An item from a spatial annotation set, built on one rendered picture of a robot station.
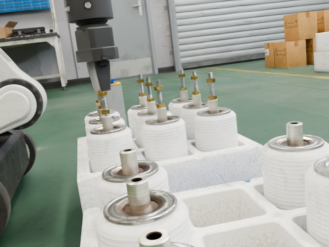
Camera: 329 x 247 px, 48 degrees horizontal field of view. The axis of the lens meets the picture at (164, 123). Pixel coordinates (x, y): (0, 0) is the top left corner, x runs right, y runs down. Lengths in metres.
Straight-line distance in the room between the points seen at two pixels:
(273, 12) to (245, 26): 0.56
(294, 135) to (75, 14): 0.45
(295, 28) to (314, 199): 4.20
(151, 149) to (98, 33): 0.26
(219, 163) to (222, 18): 5.58
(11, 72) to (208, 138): 0.58
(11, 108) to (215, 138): 0.55
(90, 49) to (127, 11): 5.26
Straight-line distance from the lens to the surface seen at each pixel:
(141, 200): 0.37
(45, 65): 5.93
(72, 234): 0.94
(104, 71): 0.75
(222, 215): 0.60
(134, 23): 5.98
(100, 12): 0.74
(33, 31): 5.35
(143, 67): 5.97
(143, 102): 1.02
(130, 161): 0.48
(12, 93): 1.05
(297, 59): 4.55
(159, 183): 0.47
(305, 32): 4.60
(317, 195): 0.44
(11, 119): 1.06
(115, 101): 1.16
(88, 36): 0.73
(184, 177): 0.76
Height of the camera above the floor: 0.41
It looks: 12 degrees down
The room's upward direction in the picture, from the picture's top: 7 degrees counter-clockwise
